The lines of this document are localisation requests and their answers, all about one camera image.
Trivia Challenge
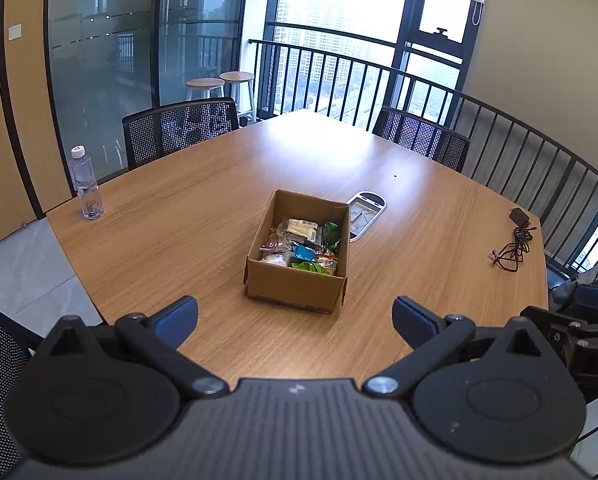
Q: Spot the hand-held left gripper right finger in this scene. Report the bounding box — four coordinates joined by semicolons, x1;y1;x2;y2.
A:
363;296;562;400

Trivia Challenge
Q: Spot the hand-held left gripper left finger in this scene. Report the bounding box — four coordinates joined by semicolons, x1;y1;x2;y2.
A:
41;296;230;401

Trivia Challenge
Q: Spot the brown cardboard box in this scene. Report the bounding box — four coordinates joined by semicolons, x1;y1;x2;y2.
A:
244;189;351;314

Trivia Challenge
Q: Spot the dark green snack packet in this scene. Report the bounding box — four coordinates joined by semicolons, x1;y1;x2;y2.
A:
323;221;341;256

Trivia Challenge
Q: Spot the bright green snack packet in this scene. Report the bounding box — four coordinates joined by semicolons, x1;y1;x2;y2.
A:
289;258;332;276

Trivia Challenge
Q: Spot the clear packet of white crackers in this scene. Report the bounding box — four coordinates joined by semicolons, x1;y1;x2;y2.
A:
285;218;325;242

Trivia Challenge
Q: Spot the clear plastic water bottle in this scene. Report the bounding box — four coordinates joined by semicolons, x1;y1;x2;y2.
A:
69;145;104;221

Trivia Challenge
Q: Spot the wooden door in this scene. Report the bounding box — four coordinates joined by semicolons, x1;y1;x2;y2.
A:
0;0;44;256

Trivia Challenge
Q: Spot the round wooden white-legged stool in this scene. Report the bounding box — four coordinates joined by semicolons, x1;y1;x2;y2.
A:
186;78;226;102
219;71;256;123

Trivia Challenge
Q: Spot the black metal railing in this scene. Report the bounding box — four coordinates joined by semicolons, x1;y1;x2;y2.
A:
249;38;598;271

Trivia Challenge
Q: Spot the black charger with cable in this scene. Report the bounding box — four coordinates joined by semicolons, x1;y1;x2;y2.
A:
489;207;536;273

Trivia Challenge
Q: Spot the silver oval table cable port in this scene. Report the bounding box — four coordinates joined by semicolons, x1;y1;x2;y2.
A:
346;190;387;242

